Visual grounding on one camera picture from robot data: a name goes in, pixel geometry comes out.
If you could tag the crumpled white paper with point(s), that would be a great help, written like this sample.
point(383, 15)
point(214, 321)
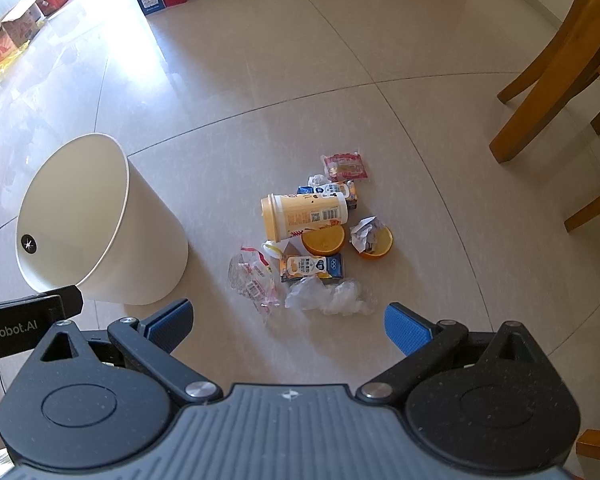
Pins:
point(365, 232)

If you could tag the yellow plastic bag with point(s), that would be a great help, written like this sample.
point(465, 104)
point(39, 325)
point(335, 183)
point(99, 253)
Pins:
point(10, 60)

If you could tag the orange half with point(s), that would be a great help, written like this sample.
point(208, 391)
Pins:
point(325, 241)
point(384, 246)

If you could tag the yellow milk tea cup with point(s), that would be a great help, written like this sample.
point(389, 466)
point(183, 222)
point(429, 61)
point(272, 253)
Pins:
point(305, 215)

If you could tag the clear plastic bag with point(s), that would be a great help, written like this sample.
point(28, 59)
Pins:
point(320, 297)

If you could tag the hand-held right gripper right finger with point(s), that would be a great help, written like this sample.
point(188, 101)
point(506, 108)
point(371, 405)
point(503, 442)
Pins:
point(405, 330)

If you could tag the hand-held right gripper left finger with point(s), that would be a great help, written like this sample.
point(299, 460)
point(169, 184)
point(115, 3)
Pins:
point(167, 319)

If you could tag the red snack wrapper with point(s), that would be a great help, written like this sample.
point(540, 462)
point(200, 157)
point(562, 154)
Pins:
point(347, 166)

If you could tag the wooden chair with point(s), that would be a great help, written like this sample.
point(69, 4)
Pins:
point(595, 207)

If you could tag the small crumpled white tissue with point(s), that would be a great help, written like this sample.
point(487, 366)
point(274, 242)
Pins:
point(317, 180)

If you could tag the wooden chair legs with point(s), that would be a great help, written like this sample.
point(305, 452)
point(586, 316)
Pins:
point(555, 70)

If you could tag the clear wrapper with red print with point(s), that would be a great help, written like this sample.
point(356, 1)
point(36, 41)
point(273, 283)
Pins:
point(247, 275)

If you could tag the white trash bin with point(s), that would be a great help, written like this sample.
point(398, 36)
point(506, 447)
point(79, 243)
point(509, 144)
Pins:
point(145, 220)

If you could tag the blue white milk carton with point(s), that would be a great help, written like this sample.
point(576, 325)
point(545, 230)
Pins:
point(337, 189)
point(305, 266)

